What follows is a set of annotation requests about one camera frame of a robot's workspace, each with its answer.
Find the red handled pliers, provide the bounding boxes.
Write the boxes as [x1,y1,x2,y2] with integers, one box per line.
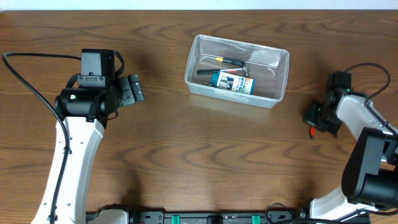
[309,127,315,139]

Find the blue white screwdriver set box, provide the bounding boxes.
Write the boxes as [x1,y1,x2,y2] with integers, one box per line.
[210,72,255,95]

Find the small black handled claw hammer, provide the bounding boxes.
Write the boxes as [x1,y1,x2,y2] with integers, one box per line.
[197,60,249,78]

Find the clear plastic storage container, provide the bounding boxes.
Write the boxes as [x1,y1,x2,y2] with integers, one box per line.
[185,34,290,108]

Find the black yellow handled screwdriver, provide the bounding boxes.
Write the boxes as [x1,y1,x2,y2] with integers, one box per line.
[199,55,246,67]

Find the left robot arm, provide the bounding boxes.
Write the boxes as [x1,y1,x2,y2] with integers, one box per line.
[33,49,144,223]

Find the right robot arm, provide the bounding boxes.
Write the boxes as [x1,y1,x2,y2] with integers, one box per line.
[303,72,397,221]

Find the right black cable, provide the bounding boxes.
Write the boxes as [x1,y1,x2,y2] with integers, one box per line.
[343,62,398,139]

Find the black cable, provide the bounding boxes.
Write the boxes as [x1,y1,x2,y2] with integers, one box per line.
[343,62,398,139]
[2,52,82,224]

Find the left black cable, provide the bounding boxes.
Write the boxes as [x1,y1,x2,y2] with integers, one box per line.
[2,52,82,224]

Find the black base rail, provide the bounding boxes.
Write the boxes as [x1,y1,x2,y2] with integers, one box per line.
[127,210,293,224]

